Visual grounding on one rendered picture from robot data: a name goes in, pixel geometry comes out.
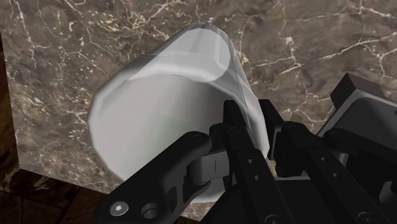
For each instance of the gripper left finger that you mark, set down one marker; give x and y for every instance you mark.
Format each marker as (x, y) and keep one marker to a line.
(155, 183)

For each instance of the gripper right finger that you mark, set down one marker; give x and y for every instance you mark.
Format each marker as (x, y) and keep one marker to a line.
(313, 155)

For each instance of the translucent white cup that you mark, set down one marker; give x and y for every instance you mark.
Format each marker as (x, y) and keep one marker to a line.
(149, 124)

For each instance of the grey box with dark top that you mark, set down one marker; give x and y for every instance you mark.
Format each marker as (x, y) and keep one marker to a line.
(366, 114)

